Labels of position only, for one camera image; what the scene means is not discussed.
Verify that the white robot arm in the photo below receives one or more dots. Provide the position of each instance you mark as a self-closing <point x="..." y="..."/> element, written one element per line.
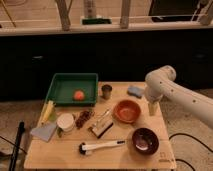
<point x="160" y="82"/>

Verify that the white dish brush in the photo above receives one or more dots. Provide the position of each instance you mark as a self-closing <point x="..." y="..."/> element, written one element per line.
<point x="85" y="149"/>

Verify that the metal spoon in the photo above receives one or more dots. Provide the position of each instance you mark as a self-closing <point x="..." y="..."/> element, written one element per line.
<point x="101" y="117"/>

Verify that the grey cloth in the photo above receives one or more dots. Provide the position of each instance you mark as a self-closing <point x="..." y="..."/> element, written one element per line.
<point x="45" y="131"/>

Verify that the brown dried food piece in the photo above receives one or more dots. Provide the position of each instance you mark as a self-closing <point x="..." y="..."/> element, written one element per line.
<point x="83" y="118"/>

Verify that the white round container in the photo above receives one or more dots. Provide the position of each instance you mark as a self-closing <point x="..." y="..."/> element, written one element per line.
<point x="65" y="121"/>

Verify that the orange bowl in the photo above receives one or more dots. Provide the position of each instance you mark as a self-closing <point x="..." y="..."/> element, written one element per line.
<point x="127" y="111"/>

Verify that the black pole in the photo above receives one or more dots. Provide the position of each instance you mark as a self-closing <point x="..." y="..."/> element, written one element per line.
<point x="14" y="156"/>

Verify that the small metal cup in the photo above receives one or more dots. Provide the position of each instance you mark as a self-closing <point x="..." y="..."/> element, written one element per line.
<point x="106" y="91"/>

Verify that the black and wood block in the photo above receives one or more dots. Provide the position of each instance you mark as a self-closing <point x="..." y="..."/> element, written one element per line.
<point x="100" y="128"/>

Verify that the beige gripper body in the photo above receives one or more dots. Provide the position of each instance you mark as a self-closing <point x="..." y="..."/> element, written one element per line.
<point x="152" y="108"/>

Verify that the green plastic tray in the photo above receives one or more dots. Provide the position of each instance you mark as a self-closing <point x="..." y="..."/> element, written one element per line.
<point x="64" y="85"/>

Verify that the green base block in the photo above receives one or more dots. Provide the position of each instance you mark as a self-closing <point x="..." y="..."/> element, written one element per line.
<point x="96" y="21"/>

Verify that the orange ball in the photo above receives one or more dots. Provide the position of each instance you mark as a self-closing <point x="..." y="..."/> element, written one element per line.
<point x="79" y="95"/>

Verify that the blue sponge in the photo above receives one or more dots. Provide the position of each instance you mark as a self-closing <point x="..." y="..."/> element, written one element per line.
<point x="135" y="91"/>

